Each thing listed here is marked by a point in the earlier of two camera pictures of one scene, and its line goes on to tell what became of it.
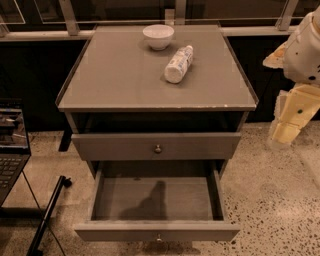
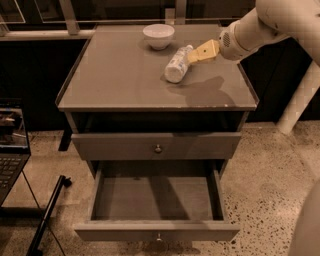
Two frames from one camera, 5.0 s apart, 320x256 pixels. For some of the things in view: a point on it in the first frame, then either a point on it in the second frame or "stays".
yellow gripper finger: [299, 107] to [227, 43]
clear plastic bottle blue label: [178, 65] stays
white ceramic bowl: [159, 36] stays
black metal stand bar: [62, 182] stays
